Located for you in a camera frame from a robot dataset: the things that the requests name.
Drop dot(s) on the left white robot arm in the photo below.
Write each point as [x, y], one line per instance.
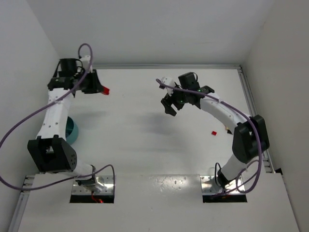
[50, 151]

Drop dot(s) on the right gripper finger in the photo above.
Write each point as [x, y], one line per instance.
[172, 112]
[166, 103]

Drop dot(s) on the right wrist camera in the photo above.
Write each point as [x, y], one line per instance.
[168, 82]

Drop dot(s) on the red lego brick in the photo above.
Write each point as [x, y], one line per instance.
[105, 90]

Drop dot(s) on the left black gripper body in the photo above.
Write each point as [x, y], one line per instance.
[91, 81]

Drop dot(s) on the metal base plate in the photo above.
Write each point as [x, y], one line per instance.
[209, 187]
[98, 185]

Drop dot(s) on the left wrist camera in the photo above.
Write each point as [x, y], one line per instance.
[86, 63]

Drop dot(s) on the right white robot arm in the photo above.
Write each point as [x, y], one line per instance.
[250, 137]

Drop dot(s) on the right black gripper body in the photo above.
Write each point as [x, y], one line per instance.
[174, 101]

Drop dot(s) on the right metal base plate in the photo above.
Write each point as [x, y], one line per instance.
[209, 187]

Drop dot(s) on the teal divided round container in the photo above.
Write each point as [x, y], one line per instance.
[71, 131]

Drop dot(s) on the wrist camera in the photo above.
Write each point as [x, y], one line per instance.
[86, 63]
[168, 82]

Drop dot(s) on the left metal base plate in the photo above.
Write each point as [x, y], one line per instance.
[98, 185]

